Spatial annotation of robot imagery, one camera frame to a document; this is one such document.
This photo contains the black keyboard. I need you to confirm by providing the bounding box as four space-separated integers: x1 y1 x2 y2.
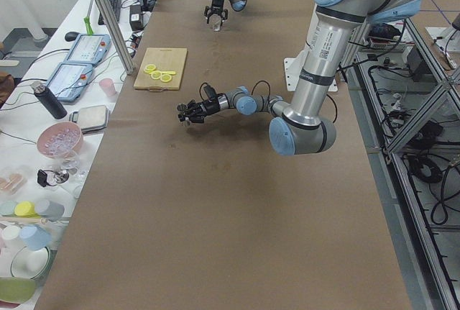
108 0 122 22

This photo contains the aluminium frame post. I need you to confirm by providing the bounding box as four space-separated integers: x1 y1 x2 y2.
95 0 134 75

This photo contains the grey cup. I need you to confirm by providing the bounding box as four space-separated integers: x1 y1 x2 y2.
34 199 65 222

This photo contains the pink plastic cup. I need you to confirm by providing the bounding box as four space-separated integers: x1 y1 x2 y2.
98 78 117 97

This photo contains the black thermos bottle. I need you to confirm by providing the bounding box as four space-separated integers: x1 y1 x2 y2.
31 81 68 119

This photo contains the lemon slice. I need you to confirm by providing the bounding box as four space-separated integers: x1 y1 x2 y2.
150 70 162 80
144 64 157 73
160 74 173 83

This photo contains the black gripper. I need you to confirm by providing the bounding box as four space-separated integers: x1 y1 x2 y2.
177 83 227 125
203 0 228 25

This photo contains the bamboo cutting board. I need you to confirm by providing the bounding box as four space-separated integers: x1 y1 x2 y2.
134 47 188 91

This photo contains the yellow cup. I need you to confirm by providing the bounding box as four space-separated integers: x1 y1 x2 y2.
14 201 39 218

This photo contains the blue teach pendant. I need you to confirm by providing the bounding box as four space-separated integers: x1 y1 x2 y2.
45 62 93 103
65 34 111 65

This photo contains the wine glass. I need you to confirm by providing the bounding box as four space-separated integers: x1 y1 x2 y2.
55 150 81 175

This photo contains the pink bowl with ice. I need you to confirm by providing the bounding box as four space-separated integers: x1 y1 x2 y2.
37 122 83 158

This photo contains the clear glass shaker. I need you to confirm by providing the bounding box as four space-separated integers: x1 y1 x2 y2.
210 16 223 32

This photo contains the white bowl green rim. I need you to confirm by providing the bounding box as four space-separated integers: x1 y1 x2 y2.
10 247 51 281

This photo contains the silver digital scale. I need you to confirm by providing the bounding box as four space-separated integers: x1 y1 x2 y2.
69 105 111 134

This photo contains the steel measuring jigger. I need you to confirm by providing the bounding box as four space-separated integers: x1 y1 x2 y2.
178 111 190 127

